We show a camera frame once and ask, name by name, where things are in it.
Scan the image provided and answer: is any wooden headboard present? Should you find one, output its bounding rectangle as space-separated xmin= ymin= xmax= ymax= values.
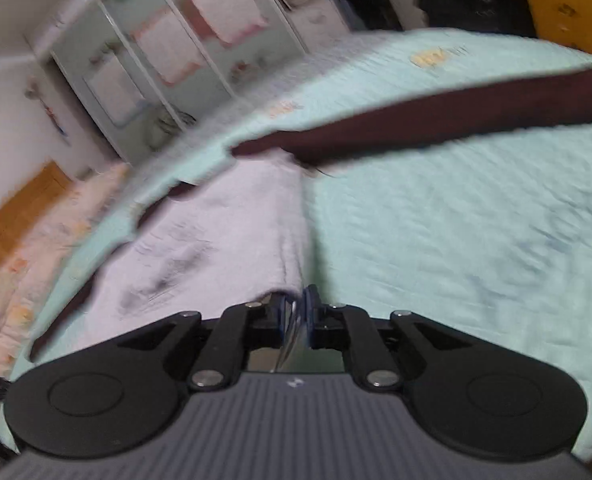
xmin=0 ymin=160 xmax=74 ymax=286

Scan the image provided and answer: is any bee print quilted bedspread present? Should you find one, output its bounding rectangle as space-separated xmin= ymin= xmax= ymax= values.
xmin=6 ymin=27 xmax=592 ymax=461

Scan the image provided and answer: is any pink bordered wall poster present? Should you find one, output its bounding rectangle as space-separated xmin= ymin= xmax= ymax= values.
xmin=183 ymin=0 xmax=269 ymax=48

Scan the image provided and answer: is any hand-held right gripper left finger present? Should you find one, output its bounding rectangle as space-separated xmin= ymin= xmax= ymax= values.
xmin=118 ymin=292 xmax=289 ymax=392

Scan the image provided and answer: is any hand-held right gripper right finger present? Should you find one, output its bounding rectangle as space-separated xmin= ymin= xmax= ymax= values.
xmin=302 ymin=285 xmax=469 ymax=392

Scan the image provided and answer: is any red hanging ornament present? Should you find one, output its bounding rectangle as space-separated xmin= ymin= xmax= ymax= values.
xmin=26 ymin=85 xmax=69 ymax=136

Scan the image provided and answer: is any grey and brown sweatshirt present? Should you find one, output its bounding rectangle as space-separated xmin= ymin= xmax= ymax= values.
xmin=26 ymin=67 xmax=592 ymax=376

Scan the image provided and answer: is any orange bordered wall poster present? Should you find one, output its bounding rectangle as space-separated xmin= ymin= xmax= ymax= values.
xmin=128 ymin=7 xmax=202 ymax=86

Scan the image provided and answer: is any pink floral pillow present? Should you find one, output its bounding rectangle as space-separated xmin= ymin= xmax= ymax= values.
xmin=0 ymin=162 xmax=132 ymax=376

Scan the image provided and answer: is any sliding door wardrobe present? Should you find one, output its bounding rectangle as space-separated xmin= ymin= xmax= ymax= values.
xmin=23 ymin=0 xmax=312 ymax=161

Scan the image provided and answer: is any blue bordered wall poster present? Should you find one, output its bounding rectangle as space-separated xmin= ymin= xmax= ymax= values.
xmin=83 ymin=57 xmax=147 ymax=126

